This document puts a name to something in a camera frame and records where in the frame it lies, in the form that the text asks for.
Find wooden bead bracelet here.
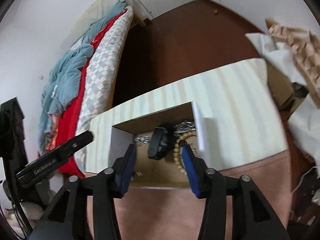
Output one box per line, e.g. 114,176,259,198
173,130,198,176

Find silver link bracelet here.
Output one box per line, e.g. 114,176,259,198
133,135,151,146

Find silver chain bracelet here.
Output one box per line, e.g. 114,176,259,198
173,121,197,137

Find black smart watch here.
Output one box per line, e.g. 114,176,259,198
148,127,168,160

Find white cardboard box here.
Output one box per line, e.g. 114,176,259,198
85,101,211,187

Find red blanket with flower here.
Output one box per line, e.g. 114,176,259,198
37,8,130,179

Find pink and striped table mat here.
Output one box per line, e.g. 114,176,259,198
85,59,291,239

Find teal quilt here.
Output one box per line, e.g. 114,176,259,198
37,1,126,154

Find checkered mattress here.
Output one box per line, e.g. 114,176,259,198
75,4,135,136

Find brown cardboard box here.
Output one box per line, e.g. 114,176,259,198
267,62,309,113

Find beige patterned scarf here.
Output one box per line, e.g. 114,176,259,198
266,19,319,106

